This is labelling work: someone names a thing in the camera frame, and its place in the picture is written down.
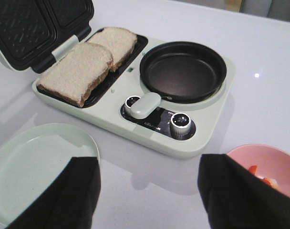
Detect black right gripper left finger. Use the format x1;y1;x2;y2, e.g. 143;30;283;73
7;156;101;229

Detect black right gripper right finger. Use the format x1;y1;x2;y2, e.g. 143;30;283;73
197;154;290;229

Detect shrimp pieces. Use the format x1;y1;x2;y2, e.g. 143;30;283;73
248;165;279;190

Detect pink bowl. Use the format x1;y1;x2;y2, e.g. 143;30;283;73
227;144;290;197

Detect bread slice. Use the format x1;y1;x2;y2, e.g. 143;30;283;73
87;27;137;72
36;42;113;107

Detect green sandwich maker lid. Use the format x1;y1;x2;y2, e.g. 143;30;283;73
0;0;94;73

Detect green breakfast maker base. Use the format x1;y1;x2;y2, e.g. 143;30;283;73
32;35;235;159

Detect light green plate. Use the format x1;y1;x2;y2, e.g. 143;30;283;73
0;123;100;229

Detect right silver knob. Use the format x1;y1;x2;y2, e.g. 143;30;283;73
170;112;191;136

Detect silver knob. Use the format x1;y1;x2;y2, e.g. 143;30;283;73
170;112;191;136
124;95;140;115

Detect left silver knob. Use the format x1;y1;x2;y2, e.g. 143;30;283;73
124;95;140;115

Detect black round frying pan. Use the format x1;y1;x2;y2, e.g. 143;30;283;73
137;42;227;111

